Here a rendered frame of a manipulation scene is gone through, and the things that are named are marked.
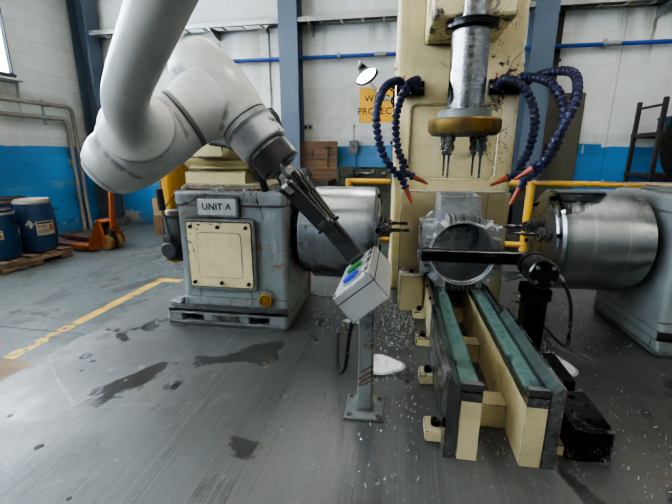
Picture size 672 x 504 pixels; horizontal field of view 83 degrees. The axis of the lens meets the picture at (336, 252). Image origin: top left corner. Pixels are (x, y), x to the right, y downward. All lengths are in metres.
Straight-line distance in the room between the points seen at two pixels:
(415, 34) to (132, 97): 0.93
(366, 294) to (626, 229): 0.67
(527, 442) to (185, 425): 0.55
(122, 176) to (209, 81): 0.19
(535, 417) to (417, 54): 0.99
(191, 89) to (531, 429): 0.71
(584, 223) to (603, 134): 5.66
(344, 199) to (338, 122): 5.29
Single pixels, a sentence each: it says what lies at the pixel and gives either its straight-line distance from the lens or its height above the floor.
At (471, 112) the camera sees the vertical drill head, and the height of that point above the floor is 1.35.
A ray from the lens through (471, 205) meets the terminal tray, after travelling 1.03.
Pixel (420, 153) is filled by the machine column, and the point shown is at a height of 1.25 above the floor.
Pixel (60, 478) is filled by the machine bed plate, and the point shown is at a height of 0.80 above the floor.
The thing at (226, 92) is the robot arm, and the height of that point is 1.34.
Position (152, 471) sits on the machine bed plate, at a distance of 0.70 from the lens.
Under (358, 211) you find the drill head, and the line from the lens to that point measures 0.94.
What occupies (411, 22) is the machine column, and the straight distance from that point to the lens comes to 1.30.
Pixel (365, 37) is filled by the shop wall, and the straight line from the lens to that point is 6.37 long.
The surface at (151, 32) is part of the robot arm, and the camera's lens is 0.48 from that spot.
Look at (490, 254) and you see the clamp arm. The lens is 0.96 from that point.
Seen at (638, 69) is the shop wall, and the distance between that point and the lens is 6.86.
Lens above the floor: 1.25
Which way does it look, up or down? 14 degrees down
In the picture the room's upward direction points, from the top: straight up
